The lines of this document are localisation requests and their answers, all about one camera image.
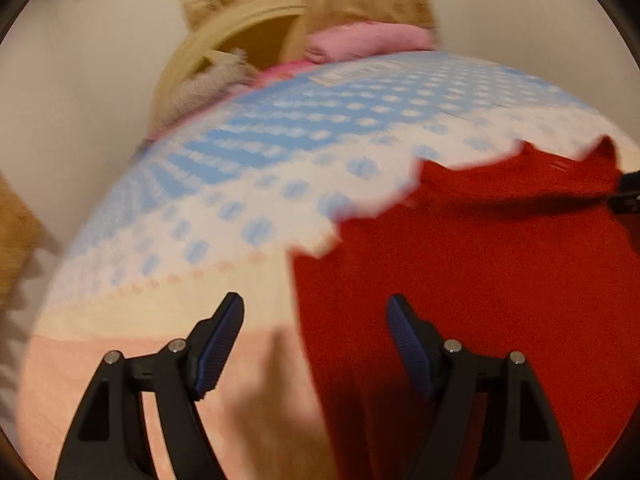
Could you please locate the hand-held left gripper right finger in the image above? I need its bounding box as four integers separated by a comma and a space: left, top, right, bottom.
386, 294, 573, 480

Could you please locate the pink blanket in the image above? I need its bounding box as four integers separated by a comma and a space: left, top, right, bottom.
254, 57, 322, 86

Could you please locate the pink pillow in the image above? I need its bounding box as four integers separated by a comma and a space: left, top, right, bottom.
305, 22, 434, 64

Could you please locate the polka dot bedsheet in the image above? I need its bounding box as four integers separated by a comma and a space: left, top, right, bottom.
15, 50, 640, 480

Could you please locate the cream wooden headboard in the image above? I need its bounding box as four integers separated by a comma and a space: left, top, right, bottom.
150, 0, 321, 136

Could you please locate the red knitted sweater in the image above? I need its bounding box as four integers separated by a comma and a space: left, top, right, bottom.
292, 136, 640, 480

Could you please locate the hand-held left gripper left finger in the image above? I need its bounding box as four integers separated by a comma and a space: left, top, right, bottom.
54, 291, 246, 480

